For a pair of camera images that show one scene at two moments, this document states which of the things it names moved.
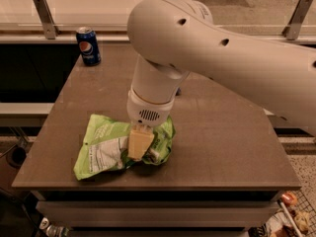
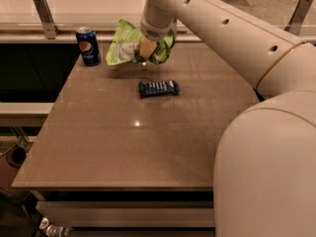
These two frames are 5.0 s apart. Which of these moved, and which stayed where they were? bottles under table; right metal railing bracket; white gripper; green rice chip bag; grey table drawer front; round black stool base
Moved: white gripper; green rice chip bag
Stayed: right metal railing bracket; grey table drawer front; round black stool base; bottles under table
